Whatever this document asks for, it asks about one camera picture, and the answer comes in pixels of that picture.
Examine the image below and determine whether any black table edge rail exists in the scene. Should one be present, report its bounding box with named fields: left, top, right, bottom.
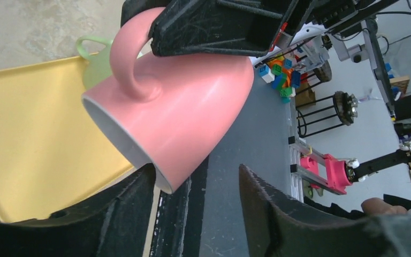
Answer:
left=149, top=157, right=209, bottom=256

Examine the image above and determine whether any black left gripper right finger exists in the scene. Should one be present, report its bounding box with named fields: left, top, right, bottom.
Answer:
left=239, top=165, right=411, bottom=256

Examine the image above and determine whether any black wire stool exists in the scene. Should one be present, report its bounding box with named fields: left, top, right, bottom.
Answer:
left=295, top=91, right=359, bottom=138

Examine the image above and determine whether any green ceramic mug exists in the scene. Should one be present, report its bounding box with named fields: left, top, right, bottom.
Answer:
left=75, top=35, right=113, bottom=90

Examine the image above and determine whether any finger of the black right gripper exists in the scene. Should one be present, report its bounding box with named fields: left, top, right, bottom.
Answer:
left=120, top=0, right=171, bottom=27
left=149, top=1, right=298, bottom=56

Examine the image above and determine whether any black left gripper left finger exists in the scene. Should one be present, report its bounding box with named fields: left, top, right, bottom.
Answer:
left=0, top=164, right=156, bottom=256

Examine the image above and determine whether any yellow plastic tray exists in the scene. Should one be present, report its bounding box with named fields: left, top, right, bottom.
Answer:
left=0, top=57, right=133, bottom=223

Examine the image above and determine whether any pink clamp fixture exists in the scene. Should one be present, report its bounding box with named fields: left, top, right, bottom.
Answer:
left=300, top=154, right=360, bottom=195

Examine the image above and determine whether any pile of toy bricks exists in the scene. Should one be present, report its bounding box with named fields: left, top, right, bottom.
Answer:
left=256, top=55, right=304, bottom=103

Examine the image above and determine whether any pink ceramic mug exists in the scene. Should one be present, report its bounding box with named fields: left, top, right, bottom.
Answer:
left=81, top=7, right=254, bottom=194

